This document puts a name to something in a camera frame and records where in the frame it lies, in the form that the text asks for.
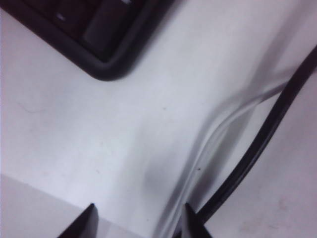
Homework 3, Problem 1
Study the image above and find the black full-size keyboard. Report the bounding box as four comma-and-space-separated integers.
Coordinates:
0, 0, 154, 81

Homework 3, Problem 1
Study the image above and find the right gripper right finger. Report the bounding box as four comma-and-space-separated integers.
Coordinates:
182, 203, 211, 238

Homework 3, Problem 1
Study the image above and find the white Type-C charging cable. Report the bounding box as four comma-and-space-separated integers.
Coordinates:
158, 81, 288, 238

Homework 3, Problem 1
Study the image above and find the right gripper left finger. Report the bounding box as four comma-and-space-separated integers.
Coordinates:
58, 203, 99, 238

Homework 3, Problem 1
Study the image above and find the thick black power cable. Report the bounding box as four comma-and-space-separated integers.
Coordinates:
195, 46, 317, 219

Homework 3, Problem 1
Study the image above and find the white desk riser shelf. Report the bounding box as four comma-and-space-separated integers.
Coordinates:
0, 0, 317, 238

